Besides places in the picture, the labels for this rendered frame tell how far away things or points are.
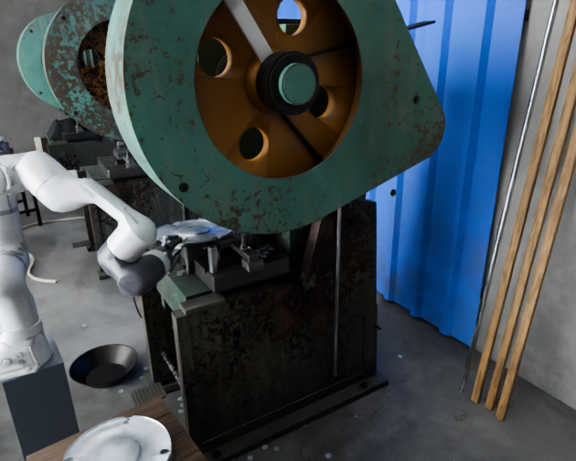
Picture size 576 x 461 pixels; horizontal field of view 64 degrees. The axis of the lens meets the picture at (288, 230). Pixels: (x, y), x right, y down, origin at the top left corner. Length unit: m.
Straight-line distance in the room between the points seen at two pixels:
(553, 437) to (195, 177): 1.69
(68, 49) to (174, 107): 1.80
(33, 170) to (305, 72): 0.76
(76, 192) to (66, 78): 1.60
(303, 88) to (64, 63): 1.88
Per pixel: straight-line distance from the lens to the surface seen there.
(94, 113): 2.91
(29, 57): 4.58
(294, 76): 1.19
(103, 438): 1.55
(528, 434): 2.18
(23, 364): 1.77
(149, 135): 1.12
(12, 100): 8.17
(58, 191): 1.37
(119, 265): 1.29
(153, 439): 1.50
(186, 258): 1.71
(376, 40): 1.43
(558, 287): 2.19
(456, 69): 2.30
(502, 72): 2.16
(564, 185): 1.85
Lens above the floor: 1.41
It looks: 21 degrees down
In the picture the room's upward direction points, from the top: 1 degrees counter-clockwise
